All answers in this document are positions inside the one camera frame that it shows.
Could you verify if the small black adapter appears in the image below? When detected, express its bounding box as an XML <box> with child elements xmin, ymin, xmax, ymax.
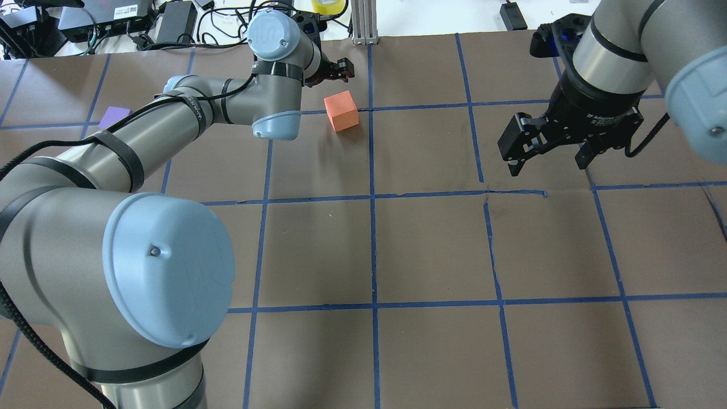
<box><xmin>499</xmin><ymin>1</ymin><xmax>529</xmax><ymax>31</ymax></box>

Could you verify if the aluminium frame post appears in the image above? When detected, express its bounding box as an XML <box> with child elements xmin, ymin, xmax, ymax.
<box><xmin>349</xmin><ymin>0</ymin><xmax>380</xmax><ymax>45</ymax></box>

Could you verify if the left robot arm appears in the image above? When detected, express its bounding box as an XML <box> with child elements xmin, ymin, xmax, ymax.
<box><xmin>2</xmin><ymin>7</ymin><xmax>355</xmax><ymax>408</ymax></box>

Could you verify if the orange foam cube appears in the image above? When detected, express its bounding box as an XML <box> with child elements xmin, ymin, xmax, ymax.
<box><xmin>324</xmin><ymin>90</ymin><xmax>360</xmax><ymax>132</ymax></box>

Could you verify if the purple foam cube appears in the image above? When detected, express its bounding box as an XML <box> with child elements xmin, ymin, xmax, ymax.
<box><xmin>98</xmin><ymin>106</ymin><xmax>132</xmax><ymax>130</ymax></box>

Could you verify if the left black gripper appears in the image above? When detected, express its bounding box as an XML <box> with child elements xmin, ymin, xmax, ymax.
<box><xmin>295</xmin><ymin>12</ymin><xmax>356</xmax><ymax>87</ymax></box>

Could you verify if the yellow tape roll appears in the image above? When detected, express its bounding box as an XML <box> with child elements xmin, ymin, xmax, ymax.
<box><xmin>311</xmin><ymin>0</ymin><xmax>349</xmax><ymax>18</ymax></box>

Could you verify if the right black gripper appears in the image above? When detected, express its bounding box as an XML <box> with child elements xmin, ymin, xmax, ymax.
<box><xmin>498</xmin><ymin>15</ymin><xmax>646</xmax><ymax>177</ymax></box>

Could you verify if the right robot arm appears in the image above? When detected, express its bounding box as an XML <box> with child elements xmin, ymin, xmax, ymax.
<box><xmin>498</xmin><ymin>1</ymin><xmax>726</xmax><ymax>177</ymax></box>

